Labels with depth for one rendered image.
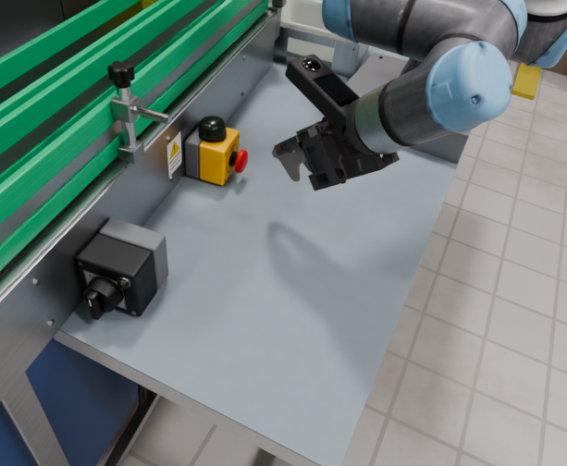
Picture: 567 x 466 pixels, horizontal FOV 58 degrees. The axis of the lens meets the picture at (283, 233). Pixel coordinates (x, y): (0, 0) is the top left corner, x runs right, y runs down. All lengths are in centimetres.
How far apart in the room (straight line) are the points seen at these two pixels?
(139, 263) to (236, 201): 26
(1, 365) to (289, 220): 44
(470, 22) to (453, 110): 11
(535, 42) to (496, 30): 42
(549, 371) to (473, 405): 30
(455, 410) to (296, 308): 96
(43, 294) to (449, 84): 48
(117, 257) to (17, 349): 14
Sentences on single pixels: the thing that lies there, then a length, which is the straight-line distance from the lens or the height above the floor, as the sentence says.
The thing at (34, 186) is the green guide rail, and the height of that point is 94.
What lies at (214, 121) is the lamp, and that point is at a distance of 84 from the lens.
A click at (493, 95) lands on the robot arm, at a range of 52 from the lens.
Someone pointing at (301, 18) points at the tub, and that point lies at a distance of 140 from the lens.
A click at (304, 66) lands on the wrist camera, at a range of 67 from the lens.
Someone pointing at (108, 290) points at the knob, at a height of 81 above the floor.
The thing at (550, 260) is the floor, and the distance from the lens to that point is 216.
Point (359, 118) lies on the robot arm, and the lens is 59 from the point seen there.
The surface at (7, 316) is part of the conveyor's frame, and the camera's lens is 60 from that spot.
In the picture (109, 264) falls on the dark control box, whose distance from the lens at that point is 64.
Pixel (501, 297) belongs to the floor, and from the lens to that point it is 192.
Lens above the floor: 130
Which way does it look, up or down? 44 degrees down
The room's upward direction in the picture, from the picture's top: 8 degrees clockwise
